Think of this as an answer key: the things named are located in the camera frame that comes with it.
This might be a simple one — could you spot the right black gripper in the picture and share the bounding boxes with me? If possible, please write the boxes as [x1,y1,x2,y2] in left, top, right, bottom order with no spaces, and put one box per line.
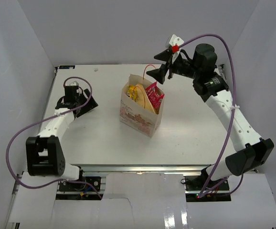
[146,49,201,84]

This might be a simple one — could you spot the pink candy packet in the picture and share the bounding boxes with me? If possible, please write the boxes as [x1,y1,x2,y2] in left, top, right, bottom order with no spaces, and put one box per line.
[145,82,165,110]

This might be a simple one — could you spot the brown chips bag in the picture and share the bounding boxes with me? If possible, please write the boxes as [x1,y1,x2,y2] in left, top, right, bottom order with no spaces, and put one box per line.
[134,83,157,114]

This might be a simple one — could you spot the yellow m&m's packet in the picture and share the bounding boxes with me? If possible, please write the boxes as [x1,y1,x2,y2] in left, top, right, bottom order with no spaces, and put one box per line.
[127,85,138,102]

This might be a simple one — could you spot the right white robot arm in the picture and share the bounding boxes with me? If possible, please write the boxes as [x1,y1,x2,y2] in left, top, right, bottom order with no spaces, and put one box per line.
[147,43,274,190]

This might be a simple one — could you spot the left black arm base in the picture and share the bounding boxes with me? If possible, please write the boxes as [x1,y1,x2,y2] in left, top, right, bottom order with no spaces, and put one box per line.
[55,167,105,201]

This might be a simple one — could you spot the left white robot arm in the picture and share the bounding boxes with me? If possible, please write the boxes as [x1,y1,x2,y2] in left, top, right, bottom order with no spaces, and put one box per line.
[26,85,98,190]

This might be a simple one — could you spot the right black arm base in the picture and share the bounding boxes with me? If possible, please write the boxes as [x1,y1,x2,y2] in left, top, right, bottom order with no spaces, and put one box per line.
[180,170,231,203]

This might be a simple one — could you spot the beige paper bag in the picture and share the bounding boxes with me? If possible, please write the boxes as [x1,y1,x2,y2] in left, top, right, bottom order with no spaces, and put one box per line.
[119,74,165,137]

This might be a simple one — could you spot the left blue label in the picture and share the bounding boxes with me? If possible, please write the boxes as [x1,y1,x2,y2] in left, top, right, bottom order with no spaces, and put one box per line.
[59,65,75,69]

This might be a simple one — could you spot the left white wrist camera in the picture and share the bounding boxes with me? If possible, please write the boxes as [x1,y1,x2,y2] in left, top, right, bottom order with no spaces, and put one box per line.
[69,81,79,86]

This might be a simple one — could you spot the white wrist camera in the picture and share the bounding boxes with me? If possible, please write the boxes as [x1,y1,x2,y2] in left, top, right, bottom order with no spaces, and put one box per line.
[166,34,184,64]
[69,81,79,86]

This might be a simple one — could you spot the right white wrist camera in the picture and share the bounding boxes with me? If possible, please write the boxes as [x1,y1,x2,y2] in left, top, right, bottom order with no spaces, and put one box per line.
[166,34,184,64]

